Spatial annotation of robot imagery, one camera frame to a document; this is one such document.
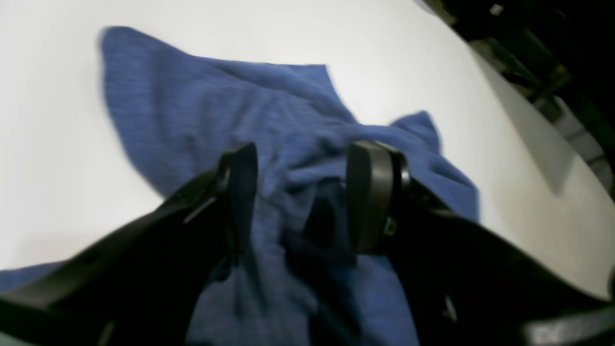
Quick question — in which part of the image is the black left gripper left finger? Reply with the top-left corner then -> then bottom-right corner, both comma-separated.
1,143 -> 258,346

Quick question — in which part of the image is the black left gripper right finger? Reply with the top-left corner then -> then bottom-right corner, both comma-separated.
345,141 -> 615,346

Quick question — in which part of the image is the dark blue t-shirt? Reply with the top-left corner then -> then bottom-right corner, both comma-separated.
0,25 -> 481,346

